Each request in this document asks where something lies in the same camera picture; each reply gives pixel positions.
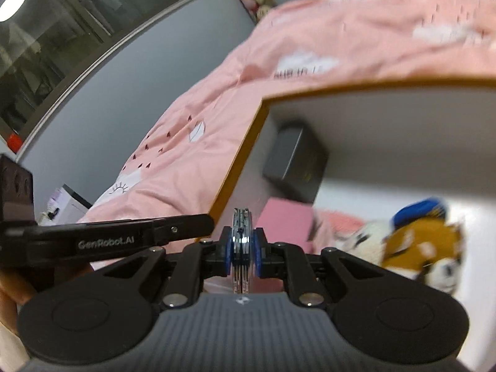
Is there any white appliance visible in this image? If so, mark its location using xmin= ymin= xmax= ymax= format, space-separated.
xmin=37 ymin=184 xmax=94 ymax=226

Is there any pink printed blanket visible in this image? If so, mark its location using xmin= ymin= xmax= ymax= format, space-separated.
xmin=75 ymin=0 xmax=496 ymax=227

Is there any glass window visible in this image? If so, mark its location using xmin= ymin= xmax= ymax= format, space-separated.
xmin=0 ymin=0 xmax=210 ymax=144

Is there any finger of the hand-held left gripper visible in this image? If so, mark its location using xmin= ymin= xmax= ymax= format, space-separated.
xmin=22 ymin=212 xmax=216 ymax=265

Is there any dark grey box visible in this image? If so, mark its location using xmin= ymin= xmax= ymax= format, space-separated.
xmin=263 ymin=125 xmax=330 ymax=204

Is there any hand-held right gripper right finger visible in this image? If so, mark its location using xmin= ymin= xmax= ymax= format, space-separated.
xmin=251 ymin=227 xmax=389 ymax=309

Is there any brown and white plush dog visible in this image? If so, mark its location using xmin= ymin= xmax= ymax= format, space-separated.
xmin=341 ymin=197 xmax=467 ymax=295

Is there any orange cardboard box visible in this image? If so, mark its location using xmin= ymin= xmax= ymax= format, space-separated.
xmin=207 ymin=77 xmax=496 ymax=303

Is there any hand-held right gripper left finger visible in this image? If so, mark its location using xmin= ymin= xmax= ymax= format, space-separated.
xmin=101 ymin=226 xmax=236 ymax=311

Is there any silver round metal item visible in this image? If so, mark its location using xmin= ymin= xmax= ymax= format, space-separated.
xmin=231 ymin=206 xmax=253 ymax=296

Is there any pink pouch with metal ring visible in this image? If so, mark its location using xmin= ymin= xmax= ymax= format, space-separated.
xmin=250 ymin=197 xmax=316 ymax=256

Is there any person's left hand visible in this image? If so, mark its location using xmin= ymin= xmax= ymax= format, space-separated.
xmin=0 ymin=268 xmax=37 ymax=336

